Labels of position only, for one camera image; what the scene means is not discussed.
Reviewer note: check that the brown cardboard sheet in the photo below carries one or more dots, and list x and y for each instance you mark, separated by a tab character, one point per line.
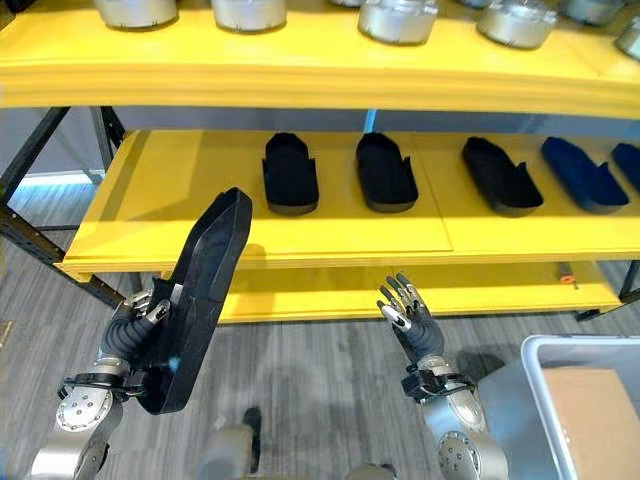
595	420

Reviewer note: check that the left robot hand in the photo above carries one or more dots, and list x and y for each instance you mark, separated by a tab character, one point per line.
131	330

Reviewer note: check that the yellow shelf board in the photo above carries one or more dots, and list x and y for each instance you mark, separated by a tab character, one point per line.
340	230
320	65
450	295

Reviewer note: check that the blue sole-shaped part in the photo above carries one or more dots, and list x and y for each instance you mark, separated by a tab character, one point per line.
582	175
629	167

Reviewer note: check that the black sole-shaped part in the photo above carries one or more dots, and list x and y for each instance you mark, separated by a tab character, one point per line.
290	175
200	300
385	172
500	177

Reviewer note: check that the silver round metal part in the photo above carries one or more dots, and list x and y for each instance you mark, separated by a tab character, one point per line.
517	25
590	10
397	22
248	14
631	35
347	2
475	3
136	11

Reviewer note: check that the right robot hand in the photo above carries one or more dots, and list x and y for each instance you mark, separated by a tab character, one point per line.
415	320

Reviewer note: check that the black metal shelf frame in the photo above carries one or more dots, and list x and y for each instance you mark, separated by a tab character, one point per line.
30	200

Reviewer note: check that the grey plastic box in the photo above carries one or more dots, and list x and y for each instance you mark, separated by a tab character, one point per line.
540	410

